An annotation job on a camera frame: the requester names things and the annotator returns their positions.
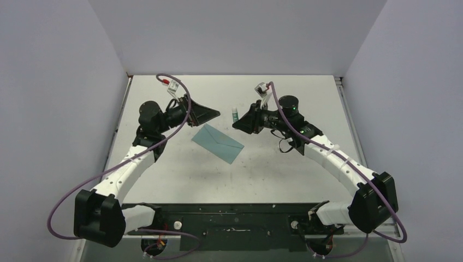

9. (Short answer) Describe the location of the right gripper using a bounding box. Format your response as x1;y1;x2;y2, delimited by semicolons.
233;100;289;135

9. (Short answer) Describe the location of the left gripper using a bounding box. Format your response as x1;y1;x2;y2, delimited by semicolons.
157;94;219;134

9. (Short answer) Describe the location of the green white glue stick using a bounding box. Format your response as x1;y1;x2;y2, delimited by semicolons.
231;107;239;123

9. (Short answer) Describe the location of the teal envelope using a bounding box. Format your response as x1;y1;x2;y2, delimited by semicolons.
192;124;244;164

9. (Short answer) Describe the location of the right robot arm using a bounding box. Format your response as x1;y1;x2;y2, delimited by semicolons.
233;96;399;234

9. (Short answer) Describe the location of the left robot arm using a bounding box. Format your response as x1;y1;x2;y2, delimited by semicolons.
74;94;220;247

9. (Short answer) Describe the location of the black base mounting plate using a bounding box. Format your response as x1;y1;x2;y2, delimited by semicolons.
129;203;344;252

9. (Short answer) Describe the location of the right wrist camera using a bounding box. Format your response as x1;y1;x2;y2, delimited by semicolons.
254;82;272;109

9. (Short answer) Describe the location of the aluminium frame rail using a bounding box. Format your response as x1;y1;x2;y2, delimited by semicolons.
70;227;406;261

